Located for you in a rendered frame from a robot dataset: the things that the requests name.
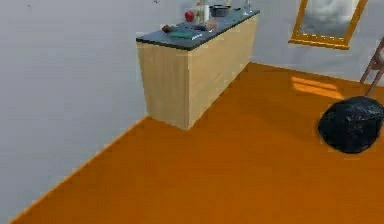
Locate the pale wood counter dark top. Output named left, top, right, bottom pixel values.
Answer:
left=135, top=8, right=261, bottom=131

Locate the dark grey pot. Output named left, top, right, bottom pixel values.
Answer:
left=209, top=4, right=232, bottom=18

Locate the black garbage bag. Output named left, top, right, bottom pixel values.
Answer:
left=317, top=95, right=384, bottom=155

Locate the brown wooden chair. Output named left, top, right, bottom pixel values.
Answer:
left=359, top=36, right=384, bottom=98

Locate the gold framed wall picture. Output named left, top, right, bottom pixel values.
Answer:
left=288, top=0, right=370, bottom=51

